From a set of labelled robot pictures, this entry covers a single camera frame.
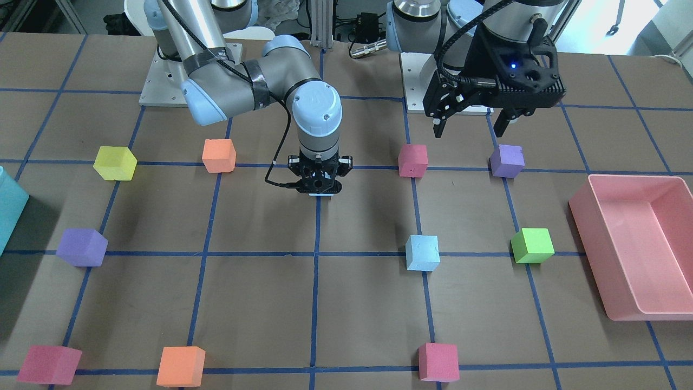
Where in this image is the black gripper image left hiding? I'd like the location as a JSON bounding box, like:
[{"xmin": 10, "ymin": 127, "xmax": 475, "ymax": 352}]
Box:
[{"xmin": 287, "ymin": 154, "xmax": 353, "ymax": 194}]

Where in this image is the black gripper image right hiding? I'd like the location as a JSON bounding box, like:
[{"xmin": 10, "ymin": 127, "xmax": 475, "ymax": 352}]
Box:
[{"xmin": 423, "ymin": 15, "xmax": 566, "ymax": 138}]

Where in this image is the silver arm on image left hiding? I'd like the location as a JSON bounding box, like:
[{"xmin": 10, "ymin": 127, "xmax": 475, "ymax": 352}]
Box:
[{"xmin": 143, "ymin": 1, "xmax": 353, "ymax": 196}]

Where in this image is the silver arm on image right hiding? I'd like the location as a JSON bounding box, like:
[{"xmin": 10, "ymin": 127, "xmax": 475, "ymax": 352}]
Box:
[{"xmin": 386, "ymin": 1, "xmax": 566, "ymax": 138}]

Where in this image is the purple foam block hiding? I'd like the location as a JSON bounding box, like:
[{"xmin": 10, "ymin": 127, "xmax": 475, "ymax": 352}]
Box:
[
  {"xmin": 489, "ymin": 144, "xmax": 525, "ymax": 178},
  {"xmin": 55, "ymin": 228, "xmax": 108, "ymax": 267}
]

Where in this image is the red foam block top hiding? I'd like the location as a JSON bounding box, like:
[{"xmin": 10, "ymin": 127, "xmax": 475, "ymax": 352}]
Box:
[{"xmin": 398, "ymin": 144, "xmax": 429, "ymax": 178}]

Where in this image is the red foam block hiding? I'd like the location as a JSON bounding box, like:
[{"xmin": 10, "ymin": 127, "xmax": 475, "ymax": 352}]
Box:
[
  {"xmin": 16, "ymin": 345, "xmax": 82, "ymax": 385},
  {"xmin": 398, "ymin": 144, "xmax": 429, "ymax": 178},
  {"xmin": 417, "ymin": 342, "xmax": 460, "ymax": 383}
]

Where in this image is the orange foam block top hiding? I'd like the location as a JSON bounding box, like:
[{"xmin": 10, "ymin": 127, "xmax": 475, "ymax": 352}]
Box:
[{"xmin": 201, "ymin": 139, "xmax": 236, "ymax": 173}]

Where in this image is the orange foam block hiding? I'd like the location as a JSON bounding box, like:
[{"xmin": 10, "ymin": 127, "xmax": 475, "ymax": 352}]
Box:
[
  {"xmin": 156, "ymin": 346, "xmax": 206, "ymax": 388},
  {"xmin": 201, "ymin": 139, "xmax": 236, "ymax": 173}
]

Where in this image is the silver cylindrical connector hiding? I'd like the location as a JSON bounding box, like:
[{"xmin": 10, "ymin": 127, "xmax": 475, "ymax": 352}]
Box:
[{"xmin": 349, "ymin": 39, "xmax": 388, "ymax": 60}]

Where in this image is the green foam block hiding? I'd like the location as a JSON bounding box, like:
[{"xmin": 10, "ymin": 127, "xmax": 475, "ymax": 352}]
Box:
[{"xmin": 511, "ymin": 227, "xmax": 555, "ymax": 264}]

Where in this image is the black power adapter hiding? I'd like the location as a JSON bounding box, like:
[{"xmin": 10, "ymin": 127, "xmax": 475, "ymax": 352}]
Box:
[{"xmin": 354, "ymin": 12, "xmax": 380, "ymax": 43}]

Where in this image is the pink plastic bin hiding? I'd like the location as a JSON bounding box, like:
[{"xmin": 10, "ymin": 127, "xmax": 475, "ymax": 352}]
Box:
[{"xmin": 569, "ymin": 174, "xmax": 692, "ymax": 321}]

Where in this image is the yellow foam block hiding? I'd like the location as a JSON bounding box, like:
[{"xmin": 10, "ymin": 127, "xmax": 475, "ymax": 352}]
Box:
[{"xmin": 93, "ymin": 146, "xmax": 137, "ymax": 181}]

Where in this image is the red foam block bottom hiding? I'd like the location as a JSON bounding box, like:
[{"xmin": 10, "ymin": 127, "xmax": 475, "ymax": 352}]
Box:
[
  {"xmin": 16, "ymin": 345, "xmax": 82, "ymax": 385},
  {"xmin": 417, "ymin": 342, "xmax": 460, "ymax": 383}
]

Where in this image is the orange foam block bottom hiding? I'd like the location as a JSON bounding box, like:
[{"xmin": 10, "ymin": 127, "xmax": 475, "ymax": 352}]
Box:
[{"xmin": 156, "ymin": 346, "xmax": 206, "ymax": 388}]

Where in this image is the teal plastic bin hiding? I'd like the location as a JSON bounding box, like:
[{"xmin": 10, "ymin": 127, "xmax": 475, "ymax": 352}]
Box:
[{"xmin": 1, "ymin": 166, "xmax": 29, "ymax": 255}]

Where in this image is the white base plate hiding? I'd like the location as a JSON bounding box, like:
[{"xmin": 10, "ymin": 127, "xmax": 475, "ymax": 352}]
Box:
[
  {"xmin": 139, "ymin": 42, "xmax": 244, "ymax": 108},
  {"xmin": 400, "ymin": 52, "xmax": 493, "ymax": 115}
]

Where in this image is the aluminium frame post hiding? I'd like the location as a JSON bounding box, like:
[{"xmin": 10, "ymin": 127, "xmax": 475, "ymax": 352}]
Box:
[{"xmin": 308, "ymin": 0, "xmax": 334, "ymax": 51}]

